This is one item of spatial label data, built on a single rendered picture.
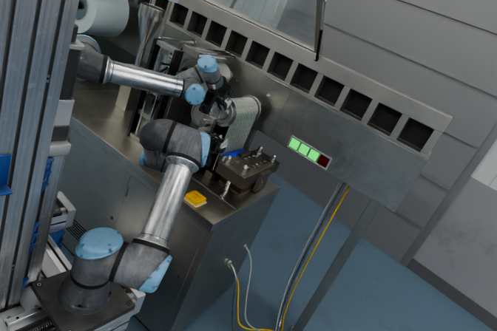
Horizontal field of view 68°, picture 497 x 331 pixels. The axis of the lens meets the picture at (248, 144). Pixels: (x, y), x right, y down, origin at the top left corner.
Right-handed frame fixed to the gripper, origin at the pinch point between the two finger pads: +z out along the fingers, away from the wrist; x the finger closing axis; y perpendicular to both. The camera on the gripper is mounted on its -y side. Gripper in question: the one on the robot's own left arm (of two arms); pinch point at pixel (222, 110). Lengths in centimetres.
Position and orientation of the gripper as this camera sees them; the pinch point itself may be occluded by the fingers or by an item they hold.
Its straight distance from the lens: 177.0
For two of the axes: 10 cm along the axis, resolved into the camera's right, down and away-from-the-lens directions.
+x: -7.9, -4.9, 3.7
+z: 1.5, 4.3, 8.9
